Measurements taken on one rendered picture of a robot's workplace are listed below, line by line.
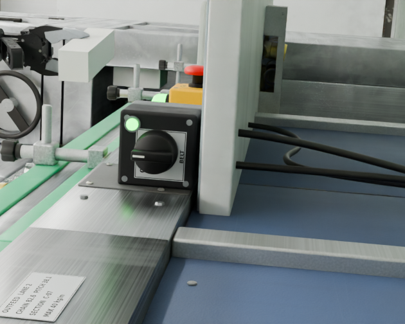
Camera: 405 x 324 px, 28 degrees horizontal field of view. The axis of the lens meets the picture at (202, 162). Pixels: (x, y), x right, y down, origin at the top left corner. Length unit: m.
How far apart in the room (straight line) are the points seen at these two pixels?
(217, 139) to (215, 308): 0.25
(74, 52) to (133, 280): 1.06
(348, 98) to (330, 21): 2.76
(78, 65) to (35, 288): 1.08
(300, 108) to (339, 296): 1.80
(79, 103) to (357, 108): 0.84
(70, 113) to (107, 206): 1.75
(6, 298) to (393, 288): 0.31
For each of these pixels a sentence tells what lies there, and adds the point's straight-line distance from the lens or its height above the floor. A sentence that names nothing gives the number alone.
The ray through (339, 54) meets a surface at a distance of 2.40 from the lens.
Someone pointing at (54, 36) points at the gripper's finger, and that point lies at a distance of 1.73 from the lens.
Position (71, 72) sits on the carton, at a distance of 1.61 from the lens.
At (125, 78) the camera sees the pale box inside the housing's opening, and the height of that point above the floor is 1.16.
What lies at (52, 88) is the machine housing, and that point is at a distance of 2.51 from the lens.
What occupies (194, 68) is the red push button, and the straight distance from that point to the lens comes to 1.12.
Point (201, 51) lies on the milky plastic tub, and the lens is 1.59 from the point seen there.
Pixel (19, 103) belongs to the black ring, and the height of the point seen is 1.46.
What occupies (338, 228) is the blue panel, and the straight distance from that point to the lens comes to 0.82.
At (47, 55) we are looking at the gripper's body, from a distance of 1.80.
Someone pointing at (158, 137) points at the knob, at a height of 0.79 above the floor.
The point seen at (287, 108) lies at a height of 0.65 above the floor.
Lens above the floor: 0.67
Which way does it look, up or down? 5 degrees up
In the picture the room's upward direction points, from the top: 85 degrees counter-clockwise
